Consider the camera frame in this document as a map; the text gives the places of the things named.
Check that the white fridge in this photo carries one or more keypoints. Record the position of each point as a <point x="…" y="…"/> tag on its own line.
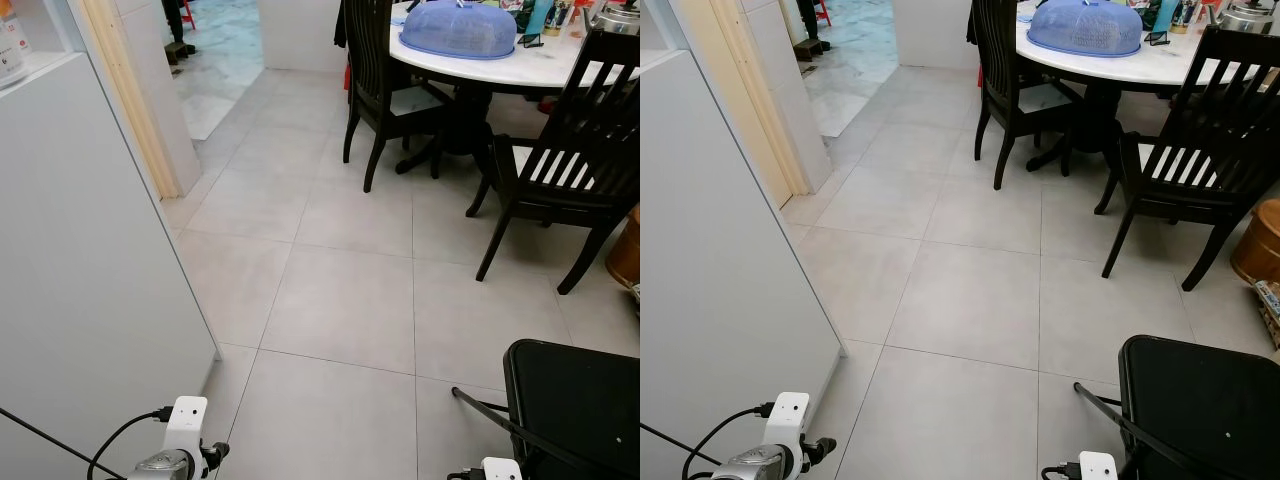
<point x="720" y="300"/>
<point x="80" y="300"/>

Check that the black chair seat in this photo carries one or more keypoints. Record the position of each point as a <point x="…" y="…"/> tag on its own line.
<point x="580" y="410"/>
<point x="1200" y="410"/>

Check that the brown wooden barrel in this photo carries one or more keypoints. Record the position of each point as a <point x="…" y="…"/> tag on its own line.
<point x="1260" y="245"/>
<point x="625" y="250"/>

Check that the dark wooden dining chair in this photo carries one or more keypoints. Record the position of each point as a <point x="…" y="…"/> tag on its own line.
<point x="1215" y="130"/>
<point x="1000" y="60"/>
<point x="590" y="130"/>
<point x="370" y="60"/>

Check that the person's dark-trousered legs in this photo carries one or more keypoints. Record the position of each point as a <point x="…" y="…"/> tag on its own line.
<point x="808" y="25"/>
<point x="178" y="25"/>

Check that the silver kettle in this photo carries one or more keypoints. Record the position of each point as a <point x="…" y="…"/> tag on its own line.
<point x="615" y="18"/>
<point x="1245" y="15"/>

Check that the round white dining table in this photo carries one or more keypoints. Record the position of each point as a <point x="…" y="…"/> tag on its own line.
<point x="1120" y="65"/>
<point x="500" y="72"/>

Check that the blue mesh food cover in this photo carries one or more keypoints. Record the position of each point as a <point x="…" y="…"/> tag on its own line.
<point x="1085" y="28"/>
<point x="460" y="30"/>

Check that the teal bottle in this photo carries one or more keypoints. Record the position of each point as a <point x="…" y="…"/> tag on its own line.
<point x="1165" y="12"/>
<point x="542" y="15"/>

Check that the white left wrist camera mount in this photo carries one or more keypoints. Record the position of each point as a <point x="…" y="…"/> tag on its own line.
<point x="787" y="415"/>
<point x="187" y="420"/>

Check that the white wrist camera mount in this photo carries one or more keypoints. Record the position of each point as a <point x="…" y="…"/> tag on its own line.
<point x="503" y="470"/>
<point x="787" y="415"/>
<point x="1097" y="468"/>
<point x="187" y="420"/>

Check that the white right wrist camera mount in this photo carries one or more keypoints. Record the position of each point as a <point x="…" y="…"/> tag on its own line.
<point x="503" y="470"/>
<point x="1097" y="468"/>

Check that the beige wooden door frame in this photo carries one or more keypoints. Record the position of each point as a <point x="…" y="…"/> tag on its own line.
<point x="130" y="90"/>
<point x="760" y="90"/>

